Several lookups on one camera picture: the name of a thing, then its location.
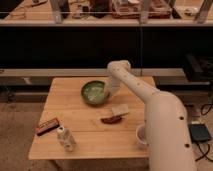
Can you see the green ceramic bowl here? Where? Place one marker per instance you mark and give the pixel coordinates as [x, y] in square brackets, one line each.
[93, 93]

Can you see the white sponge block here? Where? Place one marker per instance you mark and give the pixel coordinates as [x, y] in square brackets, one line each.
[120, 110]

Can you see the brown dried pepper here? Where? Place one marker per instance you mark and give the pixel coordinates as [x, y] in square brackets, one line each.
[111, 120]

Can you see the brown chocolate bar box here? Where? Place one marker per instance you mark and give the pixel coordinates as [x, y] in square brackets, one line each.
[47, 126]

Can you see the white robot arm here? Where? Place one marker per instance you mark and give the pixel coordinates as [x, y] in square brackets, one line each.
[169, 144]

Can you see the wooden folding table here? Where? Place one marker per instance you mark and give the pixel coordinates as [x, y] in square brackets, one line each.
[94, 139]

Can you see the white cup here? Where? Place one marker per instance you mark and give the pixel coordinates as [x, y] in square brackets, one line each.
[141, 137]

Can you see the black foot pedal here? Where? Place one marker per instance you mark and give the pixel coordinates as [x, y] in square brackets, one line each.
[199, 133]

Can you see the background shelf rack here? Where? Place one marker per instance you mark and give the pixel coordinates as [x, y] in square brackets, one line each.
[106, 12]

